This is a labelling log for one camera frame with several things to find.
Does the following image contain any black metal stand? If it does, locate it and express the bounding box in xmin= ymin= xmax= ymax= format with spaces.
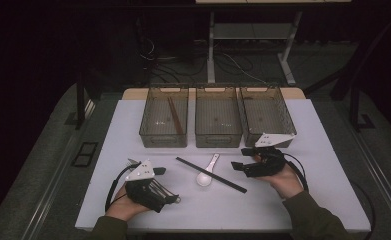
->
xmin=349 ymin=83 xmax=377 ymax=132
xmin=75 ymin=71 xmax=99 ymax=131

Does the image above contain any black floor cables bundle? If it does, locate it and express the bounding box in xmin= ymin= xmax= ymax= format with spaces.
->
xmin=139 ymin=39 xmax=284 ymax=84

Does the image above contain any white floor cable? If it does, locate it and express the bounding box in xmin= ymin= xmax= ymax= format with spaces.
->
xmin=222 ymin=53 xmax=267 ymax=84

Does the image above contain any person's left hand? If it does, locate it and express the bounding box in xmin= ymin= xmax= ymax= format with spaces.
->
xmin=105 ymin=184 xmax=151 ymax=222

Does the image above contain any metal floor rail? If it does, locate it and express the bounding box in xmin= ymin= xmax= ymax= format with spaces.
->
xmin=349 ymin=129 xmax=391 ymax=231
xmin=22 ymin=133 xmax=81 ymax=240

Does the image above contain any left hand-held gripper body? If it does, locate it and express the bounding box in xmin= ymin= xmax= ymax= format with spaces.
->
xmin=125 ymin=159 xmax=171 ymax=214

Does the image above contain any black chopstick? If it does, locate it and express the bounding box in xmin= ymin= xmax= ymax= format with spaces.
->
xmin=175 ymin=156 xmax=248 ymax=194

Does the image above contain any person's right hand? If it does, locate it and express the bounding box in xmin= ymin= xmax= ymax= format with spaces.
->
xmin=256 ymin=163 xmax=305 ymax=200

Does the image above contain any white metal desk frame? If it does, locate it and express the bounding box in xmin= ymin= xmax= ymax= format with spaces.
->
xmin=206 ymin=9 xmax=299 ymax=87

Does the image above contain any clear grey plastic bin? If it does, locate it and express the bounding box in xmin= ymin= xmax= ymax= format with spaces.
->
xmin=138 ymin=83 xmax=190 ymax=149
xmin=239 ymin=83 xmax=298 ymax=148
xmin=194 ymin=83 xmax=244 ymax=149

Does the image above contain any silver metal knife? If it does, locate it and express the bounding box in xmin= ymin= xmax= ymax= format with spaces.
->
xmin=151 ymin=179 xmax=179 ymax=201

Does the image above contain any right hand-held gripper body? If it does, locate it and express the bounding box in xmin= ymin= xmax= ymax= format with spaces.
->
xmin=244 ymin=133 xmax=297 ymax=178

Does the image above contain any white ceramic spoon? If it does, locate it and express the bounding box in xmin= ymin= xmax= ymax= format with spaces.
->
xmin=196 ymin=153 xmax=221 ymax=187

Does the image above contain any right hand-held gripper cable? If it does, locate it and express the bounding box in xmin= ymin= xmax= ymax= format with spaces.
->
xmin=282 ymin=152 xmax=309 ymax=193

